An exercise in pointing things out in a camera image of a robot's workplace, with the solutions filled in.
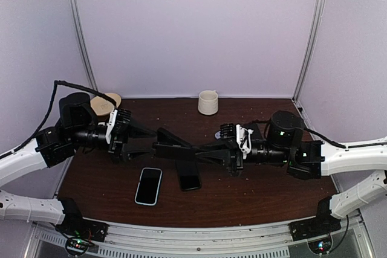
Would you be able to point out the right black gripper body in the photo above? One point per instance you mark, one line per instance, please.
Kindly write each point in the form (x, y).
(235, 167)

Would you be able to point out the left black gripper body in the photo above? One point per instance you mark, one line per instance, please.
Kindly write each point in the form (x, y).
(116, 149)

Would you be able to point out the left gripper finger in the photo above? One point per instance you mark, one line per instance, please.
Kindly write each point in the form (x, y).
(137, 130)
(130, 151)

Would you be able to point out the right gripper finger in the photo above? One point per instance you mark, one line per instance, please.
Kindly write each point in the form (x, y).
(214, 146)
(220, 157)

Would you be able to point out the black phone case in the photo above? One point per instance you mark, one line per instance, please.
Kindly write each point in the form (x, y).
(172, 147)

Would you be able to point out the black phone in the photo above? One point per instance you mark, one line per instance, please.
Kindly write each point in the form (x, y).
(188, 175)

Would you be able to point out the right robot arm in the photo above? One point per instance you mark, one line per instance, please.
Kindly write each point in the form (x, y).
(281, 144)

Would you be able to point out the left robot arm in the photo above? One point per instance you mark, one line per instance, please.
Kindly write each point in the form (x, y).
(77, 127)

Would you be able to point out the phone in light-blue case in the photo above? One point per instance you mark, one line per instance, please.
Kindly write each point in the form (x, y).
(148, 186)

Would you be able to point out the beige ceramic plate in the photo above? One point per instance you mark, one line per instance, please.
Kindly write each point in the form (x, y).
(102, 107)

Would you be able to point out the cream textured mug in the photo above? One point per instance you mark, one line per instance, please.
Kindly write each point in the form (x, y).
(208, 102)

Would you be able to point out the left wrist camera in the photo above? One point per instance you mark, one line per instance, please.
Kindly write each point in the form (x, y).
(117, 131)

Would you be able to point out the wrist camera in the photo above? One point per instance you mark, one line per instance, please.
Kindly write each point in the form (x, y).
(117, 131)
(237, 135)

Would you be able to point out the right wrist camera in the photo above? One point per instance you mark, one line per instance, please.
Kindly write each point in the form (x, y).
(237, 135)

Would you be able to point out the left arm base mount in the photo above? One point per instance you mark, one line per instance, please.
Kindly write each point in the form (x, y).
(89, 230)

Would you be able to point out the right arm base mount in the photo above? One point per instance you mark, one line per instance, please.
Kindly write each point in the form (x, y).
(313, 227)

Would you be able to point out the left aluminium corner post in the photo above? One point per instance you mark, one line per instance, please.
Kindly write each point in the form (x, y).
(82, 45)

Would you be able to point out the aluminium corner post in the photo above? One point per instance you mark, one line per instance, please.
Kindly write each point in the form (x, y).
(82, 45)
(311, 43)

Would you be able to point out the right aluminium corner post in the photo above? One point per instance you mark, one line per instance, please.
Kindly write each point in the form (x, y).
(311, 43)

